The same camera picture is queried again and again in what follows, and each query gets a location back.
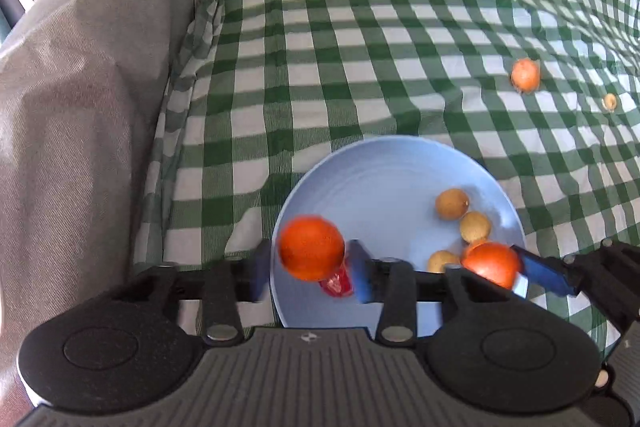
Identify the large brown round fruit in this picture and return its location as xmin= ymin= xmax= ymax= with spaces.
xmin=426 ymin=251 xmax=461 ymax=273

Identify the red fruit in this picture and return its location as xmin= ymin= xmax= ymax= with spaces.
xmin=319 ymin=263 xmax=354 ymax=298

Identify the orange tomato fruit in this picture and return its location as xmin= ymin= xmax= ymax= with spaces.
xmin=277 ymin=215 xmax=345 ymax=282

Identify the light blue plate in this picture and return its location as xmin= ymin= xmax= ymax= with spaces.
xmin=270 ymin=135 xmax=525 ymax=336

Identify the small tan longan fruit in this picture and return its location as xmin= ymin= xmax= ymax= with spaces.
xmin=435 ymin=187 xmax=470 ymax=221

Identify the small tan longan on cloth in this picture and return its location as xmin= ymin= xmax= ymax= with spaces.
xmin=602 ymin=93 xmax=618 ymax=112

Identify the orange wrapped fruit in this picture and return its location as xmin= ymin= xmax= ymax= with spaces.
xmin=511 ymin=58 xmax=541 ymax=93

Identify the green white checkered cloth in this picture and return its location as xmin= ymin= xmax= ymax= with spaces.
xmin=131 ymin=0 xmax=640 ymax=358

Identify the grey sofa armrest cover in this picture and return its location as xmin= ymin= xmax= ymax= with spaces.
xmin=1 ymin=0 xmax=196 ymax=426

